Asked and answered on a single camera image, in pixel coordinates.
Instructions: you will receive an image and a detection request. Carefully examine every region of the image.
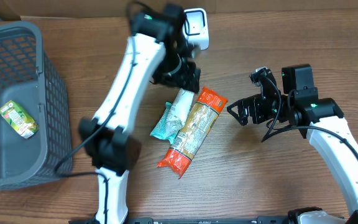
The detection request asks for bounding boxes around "white tube gold cap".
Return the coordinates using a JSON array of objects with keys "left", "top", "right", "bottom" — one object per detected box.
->
[{"left": 165, "top": 89, "right": 195, "bottom": 144}]

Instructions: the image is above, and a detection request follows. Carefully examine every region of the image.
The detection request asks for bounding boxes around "orange spaghetti packet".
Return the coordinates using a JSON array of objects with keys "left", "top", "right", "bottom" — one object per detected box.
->
[{"left": 157, "top": 87, "right": 228, "bottom": 177}]

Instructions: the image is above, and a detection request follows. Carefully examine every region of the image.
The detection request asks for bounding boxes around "teal snack packet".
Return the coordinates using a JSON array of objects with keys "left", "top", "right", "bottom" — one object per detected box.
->
[{"left": 150, "top": 102, "right": 176, "bottom": 144}]

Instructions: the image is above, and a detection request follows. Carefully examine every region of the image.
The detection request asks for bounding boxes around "green tea carton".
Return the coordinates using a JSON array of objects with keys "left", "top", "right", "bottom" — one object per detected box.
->
[{"left": 0, "top": 100, "right": 39, "bottom": 139}]

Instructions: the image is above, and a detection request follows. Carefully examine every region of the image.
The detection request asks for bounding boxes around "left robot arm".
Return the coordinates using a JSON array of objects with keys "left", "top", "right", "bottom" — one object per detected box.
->
[{"left": 79, "top": 2, "right": 201, "bottom": 223}]

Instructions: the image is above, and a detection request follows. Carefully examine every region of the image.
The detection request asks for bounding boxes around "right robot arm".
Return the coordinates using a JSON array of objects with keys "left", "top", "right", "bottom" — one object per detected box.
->
[{"left": 227, "top": 64, "right": 358, "bottom": 223}]

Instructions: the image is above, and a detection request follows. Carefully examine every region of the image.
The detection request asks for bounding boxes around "white barcode scanner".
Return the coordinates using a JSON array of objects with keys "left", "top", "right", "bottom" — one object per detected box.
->
[{"left": 182, "top": 8, "right": 209, "bottom": 50}]

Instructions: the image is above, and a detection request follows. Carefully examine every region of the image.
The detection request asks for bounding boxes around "grey plastic shopping basket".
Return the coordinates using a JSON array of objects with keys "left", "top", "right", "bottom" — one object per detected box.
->
[{"left": 0, "top": 21, "right": 71, "bottom": 190}]

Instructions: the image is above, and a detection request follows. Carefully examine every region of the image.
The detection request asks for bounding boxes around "cardboard back panel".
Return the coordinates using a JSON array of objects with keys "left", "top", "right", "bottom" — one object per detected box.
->
[{"left": 0, "top": 0, "right": 358, "bottom": 20}]

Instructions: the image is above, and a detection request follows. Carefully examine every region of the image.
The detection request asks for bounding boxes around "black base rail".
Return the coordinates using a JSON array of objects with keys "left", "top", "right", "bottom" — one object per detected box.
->
[{"left": 68, "top": 216, "right": 346, "bottom": 224}]

